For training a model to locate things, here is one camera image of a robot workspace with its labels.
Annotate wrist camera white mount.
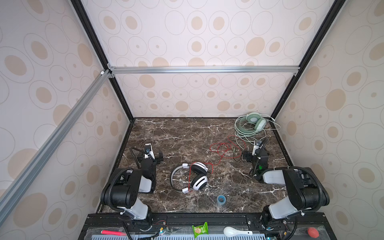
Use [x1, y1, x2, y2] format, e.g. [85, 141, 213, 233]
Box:
[144, 144, 155, 161]
[252, 140, 263, 156]

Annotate green headphones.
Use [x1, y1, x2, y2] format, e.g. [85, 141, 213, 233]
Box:
[246, 112, 267, 133]

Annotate green headphone cable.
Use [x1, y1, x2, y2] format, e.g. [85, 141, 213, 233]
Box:
[234, 113, 281, 151]

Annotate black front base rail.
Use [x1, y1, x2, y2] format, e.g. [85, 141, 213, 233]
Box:
[78, 213, 336, 240]

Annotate green snack packet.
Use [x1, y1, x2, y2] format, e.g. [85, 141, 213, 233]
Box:
[192, 222, 209, 239]

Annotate horizontal aluminium rail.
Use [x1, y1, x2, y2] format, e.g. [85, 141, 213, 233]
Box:
[110, 66, 300, 75]

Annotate white ceramic spoon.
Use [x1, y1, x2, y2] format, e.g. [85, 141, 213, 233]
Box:
[223, 227, 253, 238]

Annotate red headphone cable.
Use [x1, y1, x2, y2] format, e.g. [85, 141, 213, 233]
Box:
[188, 135, 247, 181]

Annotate red ball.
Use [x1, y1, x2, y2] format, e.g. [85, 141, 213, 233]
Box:
[307, 227, 320, 239]

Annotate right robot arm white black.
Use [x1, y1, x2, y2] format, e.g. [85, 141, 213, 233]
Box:
[242, 148, 331, 223]

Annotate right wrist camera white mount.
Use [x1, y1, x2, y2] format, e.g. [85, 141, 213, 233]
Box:
[252, 140, 263, 156]

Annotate white black headphones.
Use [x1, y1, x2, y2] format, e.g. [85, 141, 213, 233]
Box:
[170, 162, 209, 194]

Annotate left diagonal aluminium rail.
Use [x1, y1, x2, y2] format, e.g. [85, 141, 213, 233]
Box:
[1, 69, 112, 225]

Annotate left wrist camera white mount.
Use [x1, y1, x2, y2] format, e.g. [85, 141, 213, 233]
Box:
[144, 144, 155, 161]

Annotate pink marker pen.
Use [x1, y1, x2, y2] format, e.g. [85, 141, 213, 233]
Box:
[101, 230, 127, 236]

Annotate blue tape roll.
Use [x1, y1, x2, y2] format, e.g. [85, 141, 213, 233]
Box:
[217, 195, 227, 206]

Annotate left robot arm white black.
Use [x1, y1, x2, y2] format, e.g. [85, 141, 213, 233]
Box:
[100, 151, 164, 224]

